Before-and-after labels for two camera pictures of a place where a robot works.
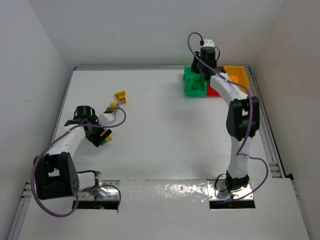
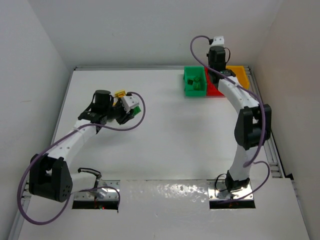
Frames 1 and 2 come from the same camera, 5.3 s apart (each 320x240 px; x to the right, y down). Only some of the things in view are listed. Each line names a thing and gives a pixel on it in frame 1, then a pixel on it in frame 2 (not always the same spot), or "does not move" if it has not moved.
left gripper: (100, 137) → (125, 117)
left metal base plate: (107, 190) does not move
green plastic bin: (194, 83) does not move
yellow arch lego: (121, 94) does not move
